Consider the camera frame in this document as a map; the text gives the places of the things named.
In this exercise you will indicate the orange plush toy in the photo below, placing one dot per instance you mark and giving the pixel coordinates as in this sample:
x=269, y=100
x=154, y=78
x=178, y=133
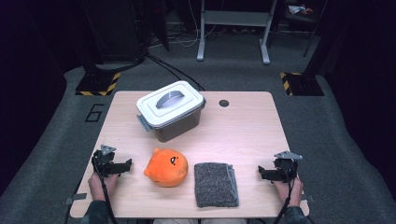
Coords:
x=166, y=168

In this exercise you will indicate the grey tape strip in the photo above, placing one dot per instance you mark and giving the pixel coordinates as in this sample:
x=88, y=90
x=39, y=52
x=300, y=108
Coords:
x=308, y=198
x=76, y=197

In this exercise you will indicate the orange and white clutter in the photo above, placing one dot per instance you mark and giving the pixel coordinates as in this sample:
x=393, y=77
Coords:
x=299, y=9

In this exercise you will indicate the grey fluffy towel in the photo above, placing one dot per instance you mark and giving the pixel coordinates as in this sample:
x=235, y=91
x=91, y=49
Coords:
x=216, y=185

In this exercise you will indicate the person's right hand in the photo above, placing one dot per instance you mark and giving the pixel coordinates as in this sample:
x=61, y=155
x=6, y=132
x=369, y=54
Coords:
x=288, y=191

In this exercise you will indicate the grey lidded storage box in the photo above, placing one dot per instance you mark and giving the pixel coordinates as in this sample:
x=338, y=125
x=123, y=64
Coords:
x=168, y=104

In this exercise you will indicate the grey plastic storage box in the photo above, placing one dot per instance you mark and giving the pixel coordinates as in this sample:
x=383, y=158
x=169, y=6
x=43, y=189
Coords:
x=179, y=127

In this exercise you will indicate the black stand with striped base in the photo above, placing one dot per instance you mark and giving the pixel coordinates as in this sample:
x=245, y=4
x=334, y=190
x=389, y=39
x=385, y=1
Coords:
x=303, y=84
x=98, y=84

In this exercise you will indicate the black cabinet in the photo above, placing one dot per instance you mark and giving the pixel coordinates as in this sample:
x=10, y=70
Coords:
x=115, y=28

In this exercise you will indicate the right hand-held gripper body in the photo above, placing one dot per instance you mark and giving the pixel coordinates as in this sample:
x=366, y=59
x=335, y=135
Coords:
x=286, y=168

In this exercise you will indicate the white metal desk frame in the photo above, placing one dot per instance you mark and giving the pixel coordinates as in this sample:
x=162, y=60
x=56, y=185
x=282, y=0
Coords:
x=236, y=18

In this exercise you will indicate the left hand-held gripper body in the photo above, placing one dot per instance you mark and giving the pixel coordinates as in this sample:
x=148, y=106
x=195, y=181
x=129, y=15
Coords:
x=104, y=158

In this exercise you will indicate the person's left hand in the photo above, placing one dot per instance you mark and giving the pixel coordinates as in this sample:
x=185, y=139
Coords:
x=98, y=186

